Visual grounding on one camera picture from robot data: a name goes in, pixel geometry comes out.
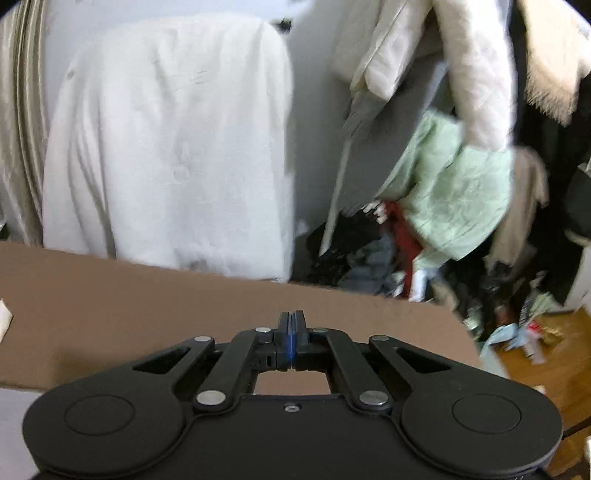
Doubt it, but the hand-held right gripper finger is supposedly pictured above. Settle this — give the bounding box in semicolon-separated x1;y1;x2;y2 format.
131;311;294;414
292;310;453;414

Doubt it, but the pile of dark clothes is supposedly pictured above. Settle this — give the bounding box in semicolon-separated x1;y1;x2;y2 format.
295;220;462;303

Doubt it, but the white pole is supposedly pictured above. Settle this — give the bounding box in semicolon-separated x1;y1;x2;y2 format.
318;138;352;257

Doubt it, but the red garment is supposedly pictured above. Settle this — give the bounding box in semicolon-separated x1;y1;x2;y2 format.
382;200;424;298

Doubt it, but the brown sheet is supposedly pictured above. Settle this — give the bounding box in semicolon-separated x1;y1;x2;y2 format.
0;240;484;398

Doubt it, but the grey hanging garment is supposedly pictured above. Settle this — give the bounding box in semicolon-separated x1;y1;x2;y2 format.
339;60;458;217

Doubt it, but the floor clutter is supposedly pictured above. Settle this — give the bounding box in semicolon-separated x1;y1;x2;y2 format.
462;277;575;366

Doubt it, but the white draped cloth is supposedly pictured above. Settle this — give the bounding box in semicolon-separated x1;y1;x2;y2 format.
42;16;296;283

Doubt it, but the mint green fleece garment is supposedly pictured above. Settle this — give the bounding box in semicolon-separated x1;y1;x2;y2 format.
387;111;516;260

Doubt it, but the beige hanging garment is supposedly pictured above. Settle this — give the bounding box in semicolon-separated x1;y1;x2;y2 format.
488;148;550;274

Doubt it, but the black hanging garment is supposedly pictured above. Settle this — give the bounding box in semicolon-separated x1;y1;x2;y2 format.
510;0;591;305

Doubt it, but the cream quilted jacket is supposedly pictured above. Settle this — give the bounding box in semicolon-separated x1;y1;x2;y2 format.
331;0;519;151

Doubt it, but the beige curtain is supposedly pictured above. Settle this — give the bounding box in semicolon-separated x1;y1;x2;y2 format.
0;0;48;246

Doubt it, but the beige fringed scarf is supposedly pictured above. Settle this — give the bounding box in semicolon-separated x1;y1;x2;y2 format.
517;0;591;126

